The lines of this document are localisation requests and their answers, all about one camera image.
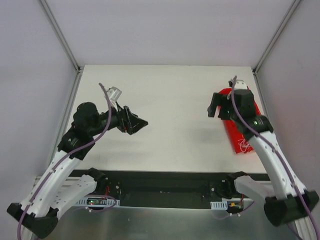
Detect white cable duct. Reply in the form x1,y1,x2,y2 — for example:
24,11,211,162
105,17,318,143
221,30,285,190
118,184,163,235
74,197,120,208
210,201,228,211

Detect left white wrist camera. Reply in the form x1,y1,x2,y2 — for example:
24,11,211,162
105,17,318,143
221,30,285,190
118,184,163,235
107,86,122,111

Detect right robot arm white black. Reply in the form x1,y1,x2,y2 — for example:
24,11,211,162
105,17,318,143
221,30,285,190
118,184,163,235
207,88,320,227

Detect left white cable duct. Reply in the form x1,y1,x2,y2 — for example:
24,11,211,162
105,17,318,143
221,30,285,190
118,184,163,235
74,197,120,208

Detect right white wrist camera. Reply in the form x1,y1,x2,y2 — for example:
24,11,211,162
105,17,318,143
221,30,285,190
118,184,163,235
228,79,249,90

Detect white wire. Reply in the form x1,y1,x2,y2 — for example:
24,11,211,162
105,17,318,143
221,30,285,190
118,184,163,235
237,138,252,153

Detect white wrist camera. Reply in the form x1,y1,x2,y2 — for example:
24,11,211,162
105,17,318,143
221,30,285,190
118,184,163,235
107,86,122,111
228,79,249,90

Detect right white cable duct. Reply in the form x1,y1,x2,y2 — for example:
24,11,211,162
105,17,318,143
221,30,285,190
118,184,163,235
210,201,228,211

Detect left aluminium frame post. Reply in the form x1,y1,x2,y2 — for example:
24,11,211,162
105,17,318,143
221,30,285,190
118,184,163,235
37,0,82,73

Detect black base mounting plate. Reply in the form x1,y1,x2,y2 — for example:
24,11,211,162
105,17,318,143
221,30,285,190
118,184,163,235
69,170,271,208

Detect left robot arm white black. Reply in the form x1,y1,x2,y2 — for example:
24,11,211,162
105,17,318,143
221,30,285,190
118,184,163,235
6,102,148,239

